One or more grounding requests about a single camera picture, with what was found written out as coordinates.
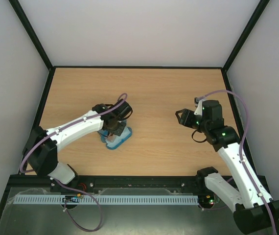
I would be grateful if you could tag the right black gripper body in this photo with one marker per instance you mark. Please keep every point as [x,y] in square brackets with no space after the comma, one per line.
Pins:
[187,118]

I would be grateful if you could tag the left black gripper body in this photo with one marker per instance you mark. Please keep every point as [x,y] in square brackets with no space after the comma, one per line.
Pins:
[116,129]

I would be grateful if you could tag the blue transparent glasses case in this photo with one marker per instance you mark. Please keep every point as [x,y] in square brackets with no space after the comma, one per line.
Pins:
[125,135]

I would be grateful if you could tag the orange sunglasses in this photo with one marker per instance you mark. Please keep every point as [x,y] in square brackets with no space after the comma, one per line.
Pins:
[110,137]

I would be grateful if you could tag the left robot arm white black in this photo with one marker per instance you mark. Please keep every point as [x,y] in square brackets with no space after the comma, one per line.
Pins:
[42,147]

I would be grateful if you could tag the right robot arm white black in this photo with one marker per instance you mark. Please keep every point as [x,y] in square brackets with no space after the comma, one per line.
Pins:
[252,205]

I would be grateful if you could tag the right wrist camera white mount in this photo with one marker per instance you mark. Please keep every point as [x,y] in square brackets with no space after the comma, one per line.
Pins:
[199,106]

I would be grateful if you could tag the black metal frame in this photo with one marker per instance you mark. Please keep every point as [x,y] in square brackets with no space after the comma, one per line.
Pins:
[22,180]

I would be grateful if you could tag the light blue slotted cable duct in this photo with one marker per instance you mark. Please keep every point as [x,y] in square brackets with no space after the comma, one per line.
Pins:
[107,200]

